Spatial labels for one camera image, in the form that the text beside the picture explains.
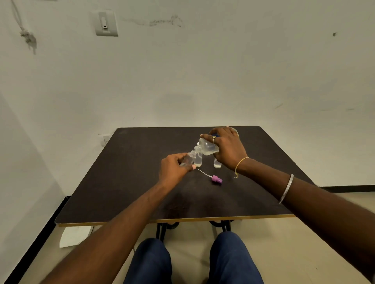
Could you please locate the person's left forearm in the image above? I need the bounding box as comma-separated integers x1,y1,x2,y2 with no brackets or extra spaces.
40,181,165,284

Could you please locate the white cloth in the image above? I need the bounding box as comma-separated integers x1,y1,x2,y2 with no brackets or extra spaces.
59,225,94,249

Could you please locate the large clear plastic bottle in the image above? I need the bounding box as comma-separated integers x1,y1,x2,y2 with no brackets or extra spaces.
195,136,220,156

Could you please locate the yellow thread bracelet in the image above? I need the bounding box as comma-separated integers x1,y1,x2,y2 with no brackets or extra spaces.
234,157,251,179

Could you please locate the person's right leg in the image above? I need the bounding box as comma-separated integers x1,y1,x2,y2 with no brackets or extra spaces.
207,231,265,284

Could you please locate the purple spray cap with tube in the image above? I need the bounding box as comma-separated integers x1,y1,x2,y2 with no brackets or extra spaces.
197,168,223,184

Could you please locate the black skirting board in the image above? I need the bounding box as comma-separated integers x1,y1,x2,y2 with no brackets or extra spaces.
319,185,375,193
4,196,71,284

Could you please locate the hanging white cord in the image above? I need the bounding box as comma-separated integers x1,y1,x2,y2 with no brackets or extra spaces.
11,0,37,55

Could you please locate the person's leg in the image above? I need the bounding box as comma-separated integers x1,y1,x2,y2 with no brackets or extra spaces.
207,231,265,284
123,238,173,284

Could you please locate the person's left leg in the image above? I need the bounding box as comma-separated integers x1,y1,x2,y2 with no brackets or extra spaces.
123,238,173,284

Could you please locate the white wall switch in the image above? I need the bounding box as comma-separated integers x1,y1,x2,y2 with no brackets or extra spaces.
90,9,119,37

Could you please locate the silver bangle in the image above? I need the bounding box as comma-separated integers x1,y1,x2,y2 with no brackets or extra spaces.
278,174,294,205

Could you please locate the black metal table base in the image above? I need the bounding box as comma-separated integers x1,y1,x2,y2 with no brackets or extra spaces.
155,220,235,243

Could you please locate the person's left hand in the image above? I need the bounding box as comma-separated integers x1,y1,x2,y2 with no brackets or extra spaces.
158,152,197,191

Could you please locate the person's right hand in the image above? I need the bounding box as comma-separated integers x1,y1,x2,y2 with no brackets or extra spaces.
200,127,250,171

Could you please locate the person's right forearm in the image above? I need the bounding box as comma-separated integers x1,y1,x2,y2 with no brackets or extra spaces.
237,157,375,282

